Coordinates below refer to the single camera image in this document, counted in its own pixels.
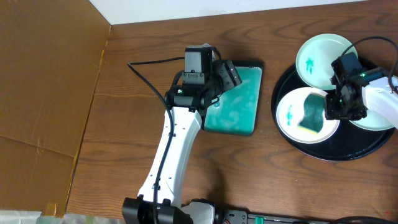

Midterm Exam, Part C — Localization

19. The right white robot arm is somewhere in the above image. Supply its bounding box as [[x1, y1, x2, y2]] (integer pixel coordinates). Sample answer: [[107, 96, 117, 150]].
[[325, 68, 397, 130]]

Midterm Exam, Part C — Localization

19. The white plate with green stain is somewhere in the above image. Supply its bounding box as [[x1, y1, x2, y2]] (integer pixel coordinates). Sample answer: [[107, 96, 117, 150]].
[[275, 87, 340, 144]]

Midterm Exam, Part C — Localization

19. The green yellow sponge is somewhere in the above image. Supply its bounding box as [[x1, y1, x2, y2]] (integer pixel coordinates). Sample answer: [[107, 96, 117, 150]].
[[298, 94, 325, 134]]

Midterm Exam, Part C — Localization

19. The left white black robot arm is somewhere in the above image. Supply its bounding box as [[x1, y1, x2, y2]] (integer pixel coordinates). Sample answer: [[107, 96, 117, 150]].
[[122, 60, 242, 224]]

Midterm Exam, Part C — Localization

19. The round black serving tray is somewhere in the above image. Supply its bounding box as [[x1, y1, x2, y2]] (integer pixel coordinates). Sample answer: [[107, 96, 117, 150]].
[[271, 64, 396, 161]]

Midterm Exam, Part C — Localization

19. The brown cardboard sheet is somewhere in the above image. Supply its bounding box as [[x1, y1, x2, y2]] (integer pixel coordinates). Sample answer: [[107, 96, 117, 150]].
[[1, 0, 111, 217]]

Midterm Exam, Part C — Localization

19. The near mint green plate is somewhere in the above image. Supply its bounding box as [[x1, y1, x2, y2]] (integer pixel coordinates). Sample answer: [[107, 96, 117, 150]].
[[349, 110, 397, 131]]

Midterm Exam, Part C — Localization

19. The mint green plate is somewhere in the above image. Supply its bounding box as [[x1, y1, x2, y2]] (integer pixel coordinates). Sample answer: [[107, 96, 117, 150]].
[[295, 34, 352, 90], [349, 110, 397, 131]]

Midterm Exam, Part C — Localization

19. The far mint green plate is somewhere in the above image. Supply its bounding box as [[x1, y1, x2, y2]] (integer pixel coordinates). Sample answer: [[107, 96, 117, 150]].
[[295, 34, 352, 90]]

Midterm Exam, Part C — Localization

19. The black tray with green water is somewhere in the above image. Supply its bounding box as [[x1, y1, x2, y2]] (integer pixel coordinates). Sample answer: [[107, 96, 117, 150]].
[[203, 60, 264, 136]]

